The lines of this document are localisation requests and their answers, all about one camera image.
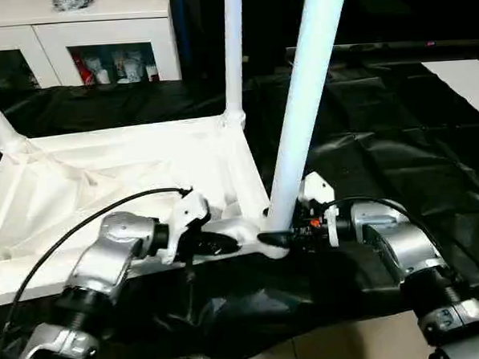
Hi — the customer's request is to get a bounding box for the white plastic table top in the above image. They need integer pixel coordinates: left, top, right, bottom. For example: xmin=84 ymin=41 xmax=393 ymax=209
xmin=0 ymin=107 xmax=295 ymax=310

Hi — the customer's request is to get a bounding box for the black work mat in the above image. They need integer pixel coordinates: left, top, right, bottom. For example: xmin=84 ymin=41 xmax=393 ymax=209
xmin=0 ymin=52 xmax=479 ymax=359

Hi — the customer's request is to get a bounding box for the long black bar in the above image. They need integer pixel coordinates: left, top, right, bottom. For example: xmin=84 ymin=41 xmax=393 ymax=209
xmin=284 ymin=35 xmax=479 ymax=60

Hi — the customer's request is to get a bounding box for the red packet behind glass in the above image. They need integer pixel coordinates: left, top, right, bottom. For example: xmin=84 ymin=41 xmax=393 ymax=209
xmin=71 ymin=53 xmax=95 ymax=87

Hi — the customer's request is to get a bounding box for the flat white sheet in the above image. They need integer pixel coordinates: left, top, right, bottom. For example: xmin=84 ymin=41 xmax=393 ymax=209
xmin=420 ymin=57 xmax=479 ymax=127

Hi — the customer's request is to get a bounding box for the white glass-door cabinet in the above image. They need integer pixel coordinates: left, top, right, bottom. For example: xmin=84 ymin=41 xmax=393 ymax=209
xmin=0 ymin=0 xmax=184 ymax=92

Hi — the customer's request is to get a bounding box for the patterned bowl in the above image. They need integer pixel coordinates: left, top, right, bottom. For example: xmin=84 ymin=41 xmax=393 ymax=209
xmin=51 ymin=0 xmax=96 ymax=12

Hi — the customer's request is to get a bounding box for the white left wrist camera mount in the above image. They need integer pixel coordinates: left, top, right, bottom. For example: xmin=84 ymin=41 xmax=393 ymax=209
xmin=154 ymin=190 xmax=214 ymax=267

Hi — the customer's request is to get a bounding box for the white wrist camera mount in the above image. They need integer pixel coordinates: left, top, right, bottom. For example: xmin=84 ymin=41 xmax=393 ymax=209
xmin=296 ymin=170 xmax=342 ymax=251
xmin=154 ymin=190 xmax=214 ymax=267

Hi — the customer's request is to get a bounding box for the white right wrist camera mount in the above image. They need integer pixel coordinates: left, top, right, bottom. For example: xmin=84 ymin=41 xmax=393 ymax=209
xmin=296 ymin=170 xmax=342 ymax=251

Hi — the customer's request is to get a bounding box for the dark blue upright post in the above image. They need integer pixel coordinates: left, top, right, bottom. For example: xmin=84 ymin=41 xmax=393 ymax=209
xmin=172 ymin=0 xmax=193 ymax=77

